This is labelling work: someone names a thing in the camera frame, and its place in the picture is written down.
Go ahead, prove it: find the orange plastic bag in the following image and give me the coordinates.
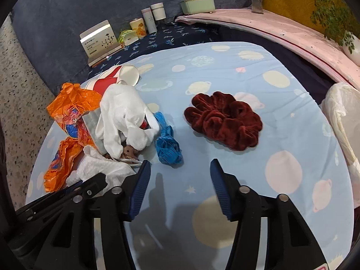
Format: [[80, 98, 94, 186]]
[[43, 82, 103, 193]]

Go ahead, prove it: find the green box with cream lid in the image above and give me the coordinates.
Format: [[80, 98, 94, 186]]
[[180, 0, 216, 14]]

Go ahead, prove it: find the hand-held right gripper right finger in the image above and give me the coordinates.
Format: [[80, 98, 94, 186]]
[[210, 158, 329, 270]]

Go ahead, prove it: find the grey-blue velvet blanket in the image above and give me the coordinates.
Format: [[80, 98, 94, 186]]
[[11, 0, 252, 99]]

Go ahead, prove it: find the light blue planet-print sheet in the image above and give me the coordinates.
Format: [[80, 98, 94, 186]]
[[25, 42, 355, 270]]

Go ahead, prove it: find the dark purple cloth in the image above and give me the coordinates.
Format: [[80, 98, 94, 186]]
[[218, 27, 335, 104]]

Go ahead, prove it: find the blue plastic wrapper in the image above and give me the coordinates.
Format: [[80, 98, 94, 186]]
[[153, 112, 185, 166]]

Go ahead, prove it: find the yellow floral tin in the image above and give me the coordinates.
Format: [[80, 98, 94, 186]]
[[129, 18, 147, 39]]

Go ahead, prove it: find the green plant in white pot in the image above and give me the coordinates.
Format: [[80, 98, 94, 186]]
[[288, 0, 360, 66]]

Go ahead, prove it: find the small green packet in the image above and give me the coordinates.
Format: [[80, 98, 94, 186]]
[[117, 29, 138, 46]]

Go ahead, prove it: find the dark red velvet scrunchie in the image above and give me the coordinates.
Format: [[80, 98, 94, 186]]
[[184, 91, 263, 151]]

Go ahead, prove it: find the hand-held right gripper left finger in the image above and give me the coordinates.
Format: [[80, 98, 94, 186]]
[[33, 160, 152, 270]]

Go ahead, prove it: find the white printed box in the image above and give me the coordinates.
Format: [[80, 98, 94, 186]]
[[79, 20, 118, 59]]

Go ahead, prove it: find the white fabric glove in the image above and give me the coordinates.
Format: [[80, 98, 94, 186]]
[[95, 84, 160, 159]]

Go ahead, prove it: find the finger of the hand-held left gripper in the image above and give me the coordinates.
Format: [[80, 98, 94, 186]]
[[25, 180, 85, 206], [15, 172, 109, 225]]

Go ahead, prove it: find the white tissue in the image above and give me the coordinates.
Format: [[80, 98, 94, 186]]
[[66, 146, 137, 187]]

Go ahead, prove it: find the white lined trash bin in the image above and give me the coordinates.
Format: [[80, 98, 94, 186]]
[[320, 82, 360, 200]]

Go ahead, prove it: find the white round jar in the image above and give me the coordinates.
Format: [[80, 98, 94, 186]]
[[150, 2, 166, 21]]

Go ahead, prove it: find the navy dragonfly-print cloth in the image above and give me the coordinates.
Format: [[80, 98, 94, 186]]
[[87, 22, 221, 81]]

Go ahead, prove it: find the pink cloth with red stripe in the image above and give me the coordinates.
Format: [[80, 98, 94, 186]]
[[174, 8, 360, 83]]

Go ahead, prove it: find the small brown scrap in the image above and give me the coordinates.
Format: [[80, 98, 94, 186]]
[[119, 145, 140, 161]]

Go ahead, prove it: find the mustard yellow cloth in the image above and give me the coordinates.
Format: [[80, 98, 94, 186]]
[[263, 0, 360, 38]]

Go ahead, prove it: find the pink and white tube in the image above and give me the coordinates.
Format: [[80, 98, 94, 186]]
[[141, 7, 157, 34]]

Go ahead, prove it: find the red and white paper cup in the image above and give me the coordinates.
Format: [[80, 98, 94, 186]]
[[81, 64, 140, 95]]

